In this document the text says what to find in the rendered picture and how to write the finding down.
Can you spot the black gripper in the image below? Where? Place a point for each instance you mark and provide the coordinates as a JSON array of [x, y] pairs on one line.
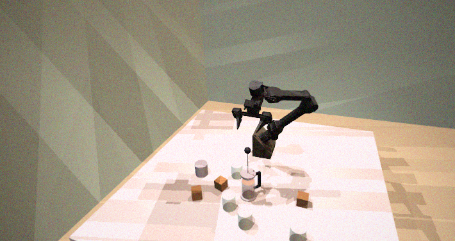
[[265, 117]]

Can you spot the brown cube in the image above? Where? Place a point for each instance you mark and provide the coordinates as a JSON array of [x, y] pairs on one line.
[[221, 183], [196, 193], [302, 199]]

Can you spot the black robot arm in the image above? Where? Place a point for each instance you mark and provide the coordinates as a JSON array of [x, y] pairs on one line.
[[274, 95]]

